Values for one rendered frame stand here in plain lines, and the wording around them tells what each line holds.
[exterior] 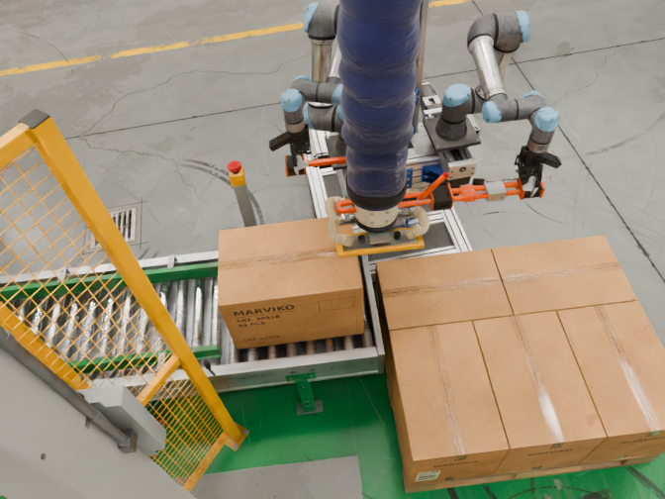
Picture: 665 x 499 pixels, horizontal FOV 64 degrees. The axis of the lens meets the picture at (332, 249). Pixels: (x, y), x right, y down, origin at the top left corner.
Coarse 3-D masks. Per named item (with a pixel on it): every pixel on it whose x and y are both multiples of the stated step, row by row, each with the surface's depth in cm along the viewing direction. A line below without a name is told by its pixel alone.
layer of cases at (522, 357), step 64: (448, 256) 275; (512, 256) 273; (576, 256) 270; (384, 320) 265; (448, 320) 253; (512, 320) 251; (576, 320) 249; (640, 320) 247; (448, 384) 234; (512, 384) 233; (576, 384) 231; (640, 384) 229; (448, 448) 218; (512, 448) 217; (576, 448) 226; (640, 448) 237
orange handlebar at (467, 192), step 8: (312, 160) 222; (320, 160) 222; (328, 160) 222; (336, 160) 222; (344, 160) 222; (472, 184) 209; (504, 184) 208; (512, 184) 208; (416, 192) 209; (456, 192) 208; (464, 192) 206; (472, 192) 206; (512, 192) 206; (520, 192) 206; (344, 200) 208; (416, 200) 206; (424, 200) 206; (456, 200) 206; (464, 200) 207; (472, 200) 207; (336, 208) 206; (344, 208) 206; (352, 208) 205
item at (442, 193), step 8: (440, 184) 209; (448, 184) 207; (432, 192) 207; (440, 192) 207; (448, 192) 207; (432, 200) 203; (440, 200) 203; (448, 200) 203; (432, 208) 207; (440, 208) 206; (448, 208) 206
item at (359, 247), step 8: (392, 232) 212; (400, 232) 212; (360, 240) 208; (368, 240) 210; (392, 240) 210; (400, 240) 209; (408, 240) 209; (416, 240) 209; (336, 248) 210; (344, 248) 208; (352, 248) 208; (360, 248) 208; (368, 248) 208; (376, 248) 208; (384, 248) 208; (392, 248) 208; (400, 248) 208; (408, 248) 208; (416, 248) 209
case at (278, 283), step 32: (288, 224) 241; (320, 224) 240; (224, 256) 232; (256, 256) 231; (288, 256) 230; (320, 256) 229; (352, 256) 228; (224, 288) 222; (256, 288) 221; (288, 288) 220; (320, 288) 220; (352, 288) 219; (224, 320) 227; (256, 320) 230; (288, 320) 233; (320, 320) 236; (352, 320) 239
